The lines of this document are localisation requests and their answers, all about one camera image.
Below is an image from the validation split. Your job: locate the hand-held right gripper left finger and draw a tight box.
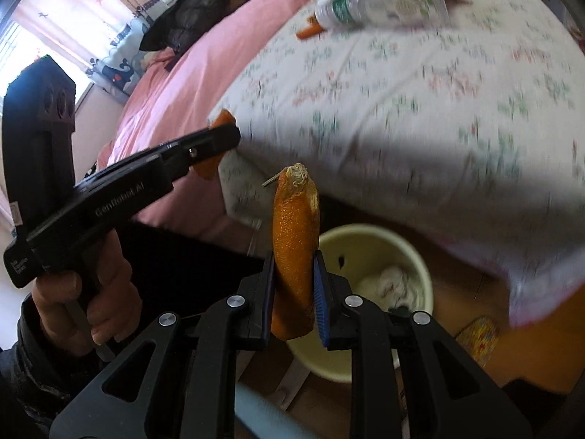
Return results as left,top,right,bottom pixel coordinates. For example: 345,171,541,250
49,251,277,439

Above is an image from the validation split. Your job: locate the clear plastic bottle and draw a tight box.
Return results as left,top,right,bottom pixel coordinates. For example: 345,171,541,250
314,0,451,29

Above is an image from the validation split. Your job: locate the pink bed blanket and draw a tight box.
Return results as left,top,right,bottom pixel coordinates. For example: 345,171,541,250
94,0,334,239

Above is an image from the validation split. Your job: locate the crumpled white tissue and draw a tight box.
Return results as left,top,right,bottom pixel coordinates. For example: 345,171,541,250
354,265,414,312

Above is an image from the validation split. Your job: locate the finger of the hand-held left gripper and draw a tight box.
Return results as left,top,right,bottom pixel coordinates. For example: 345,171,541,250
155,124,241,180

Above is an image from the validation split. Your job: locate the long orange peel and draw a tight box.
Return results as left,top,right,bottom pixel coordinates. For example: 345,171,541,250
271,163,321,341

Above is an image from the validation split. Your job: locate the colourful patterned mat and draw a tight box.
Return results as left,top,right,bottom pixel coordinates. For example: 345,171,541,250
457,315,499,369

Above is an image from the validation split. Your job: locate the window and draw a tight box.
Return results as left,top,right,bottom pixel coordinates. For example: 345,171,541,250
0,4,97,115

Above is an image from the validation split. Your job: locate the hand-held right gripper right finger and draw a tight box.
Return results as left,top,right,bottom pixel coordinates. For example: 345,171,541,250
312,251,533,439

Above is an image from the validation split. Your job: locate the cartoon print curtain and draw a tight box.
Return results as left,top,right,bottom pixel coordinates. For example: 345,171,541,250
14,0,161,101

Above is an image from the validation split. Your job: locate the orange peel piece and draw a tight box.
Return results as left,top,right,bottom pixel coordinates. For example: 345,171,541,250
295,16,326,40

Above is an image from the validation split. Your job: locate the black puffer jacket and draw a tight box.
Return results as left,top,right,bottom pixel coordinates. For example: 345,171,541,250
139,0,238,53

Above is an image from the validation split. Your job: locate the pale yellow trash bin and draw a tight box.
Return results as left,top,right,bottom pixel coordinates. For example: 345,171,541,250
286,224,434,384

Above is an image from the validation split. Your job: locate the floral tablecloth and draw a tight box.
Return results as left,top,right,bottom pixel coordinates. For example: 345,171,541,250
208,0,585,330

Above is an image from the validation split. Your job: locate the small orange peel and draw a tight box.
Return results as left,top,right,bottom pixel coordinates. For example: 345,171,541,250
194,109,237,180

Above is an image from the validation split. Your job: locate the person's left hand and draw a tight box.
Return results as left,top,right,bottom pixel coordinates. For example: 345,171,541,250
22,224,143,347

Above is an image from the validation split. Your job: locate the person's left forearm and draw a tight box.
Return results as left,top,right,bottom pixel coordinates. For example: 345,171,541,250
0,293,108,439

